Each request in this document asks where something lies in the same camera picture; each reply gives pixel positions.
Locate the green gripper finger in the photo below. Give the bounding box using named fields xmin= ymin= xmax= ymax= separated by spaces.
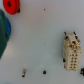
xmin=0 ymin=9 xmax=8 ymax=59

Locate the blue gear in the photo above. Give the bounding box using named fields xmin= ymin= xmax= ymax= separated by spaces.
xmin=5 ymin=17 xmax=11 ymax=39

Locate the red gear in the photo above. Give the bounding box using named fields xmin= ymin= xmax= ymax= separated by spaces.
xmin=3 ymin=0 xmax=20 ymax=15

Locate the small metal screw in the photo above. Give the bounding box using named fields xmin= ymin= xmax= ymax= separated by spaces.
xmin=22 ymin=68 xmax=26 ymax=78

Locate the beige multi-pin connector block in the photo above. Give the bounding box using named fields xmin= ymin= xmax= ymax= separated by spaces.
xmin=62 ymin=32 xmax=81 ymax=71

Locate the black object at edge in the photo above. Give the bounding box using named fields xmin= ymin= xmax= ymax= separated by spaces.
xmin=80 ymin=67 xmax=84 ymax=76

